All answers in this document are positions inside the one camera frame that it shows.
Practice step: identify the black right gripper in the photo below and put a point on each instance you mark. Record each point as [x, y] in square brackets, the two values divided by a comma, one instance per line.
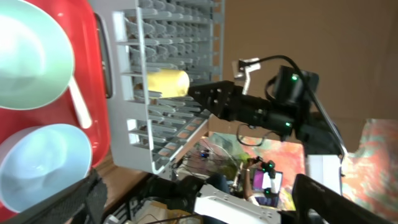
[253, 111]

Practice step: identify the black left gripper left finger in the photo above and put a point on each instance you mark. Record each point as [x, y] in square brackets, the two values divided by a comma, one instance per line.
[83, 202]

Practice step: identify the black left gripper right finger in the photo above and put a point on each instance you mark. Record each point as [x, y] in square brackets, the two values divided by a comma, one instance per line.
[308, 194]

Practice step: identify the yellow plastic cup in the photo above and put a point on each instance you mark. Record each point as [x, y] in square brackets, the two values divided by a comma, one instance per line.
[170, 83]

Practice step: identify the light blue bowl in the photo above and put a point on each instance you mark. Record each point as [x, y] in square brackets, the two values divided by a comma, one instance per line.
[41, 161]

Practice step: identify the white plastic spoon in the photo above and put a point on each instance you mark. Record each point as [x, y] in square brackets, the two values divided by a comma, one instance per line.
[81, 110]

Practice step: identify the pale green bowl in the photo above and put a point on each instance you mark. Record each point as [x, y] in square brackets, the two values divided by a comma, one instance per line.
[37, 59]

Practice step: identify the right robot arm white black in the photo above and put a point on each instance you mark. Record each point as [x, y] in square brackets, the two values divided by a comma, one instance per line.
[290, 109]

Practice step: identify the grey dishwasher rack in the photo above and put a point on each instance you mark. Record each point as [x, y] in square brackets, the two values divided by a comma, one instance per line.
[153, 51]

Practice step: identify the red plastic tray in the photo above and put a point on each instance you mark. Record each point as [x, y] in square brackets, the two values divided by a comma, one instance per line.
[78, 20]

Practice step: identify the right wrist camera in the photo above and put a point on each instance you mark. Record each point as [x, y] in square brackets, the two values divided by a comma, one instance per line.
[242, 69]

